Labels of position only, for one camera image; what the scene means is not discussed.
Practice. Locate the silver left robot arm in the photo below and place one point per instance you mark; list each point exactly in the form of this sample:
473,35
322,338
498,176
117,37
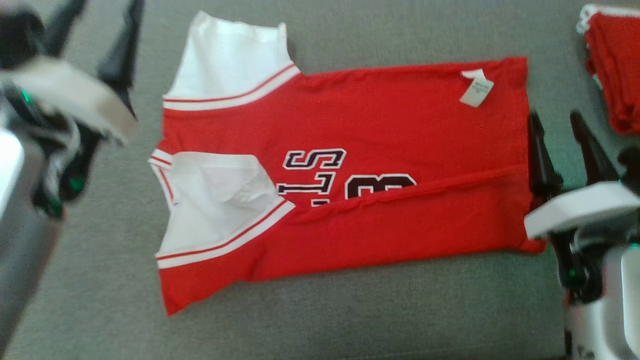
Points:
20,240

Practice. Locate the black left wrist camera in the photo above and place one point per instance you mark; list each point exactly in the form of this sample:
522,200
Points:
20,37

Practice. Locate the red white lettered jersey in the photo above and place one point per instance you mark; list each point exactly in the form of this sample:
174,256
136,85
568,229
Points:
390,120

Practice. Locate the large grey sofa seat cushion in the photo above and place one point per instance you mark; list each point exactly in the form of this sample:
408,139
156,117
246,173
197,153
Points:
350,320

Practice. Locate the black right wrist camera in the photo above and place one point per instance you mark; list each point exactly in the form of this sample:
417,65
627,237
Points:
631,167

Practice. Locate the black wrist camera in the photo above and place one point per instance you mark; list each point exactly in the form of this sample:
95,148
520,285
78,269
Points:
20,37
631,167

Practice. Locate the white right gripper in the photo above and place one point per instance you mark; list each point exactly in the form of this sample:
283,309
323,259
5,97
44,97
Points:
585,207

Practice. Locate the red shorts white stripes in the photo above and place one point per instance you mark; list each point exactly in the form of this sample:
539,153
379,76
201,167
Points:
617,65

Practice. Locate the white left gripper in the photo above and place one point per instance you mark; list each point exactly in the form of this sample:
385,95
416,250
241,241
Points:
70,95

